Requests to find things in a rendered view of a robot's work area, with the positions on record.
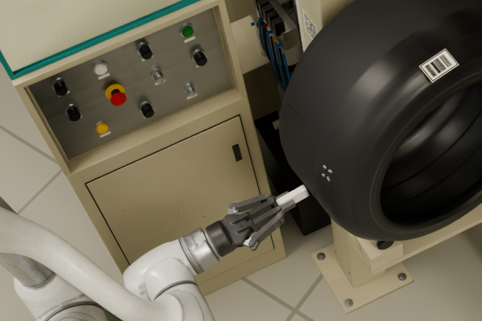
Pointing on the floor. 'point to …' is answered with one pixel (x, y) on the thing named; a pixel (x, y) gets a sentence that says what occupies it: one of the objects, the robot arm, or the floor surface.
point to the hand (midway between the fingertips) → (293, 198)
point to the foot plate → (338, 277)
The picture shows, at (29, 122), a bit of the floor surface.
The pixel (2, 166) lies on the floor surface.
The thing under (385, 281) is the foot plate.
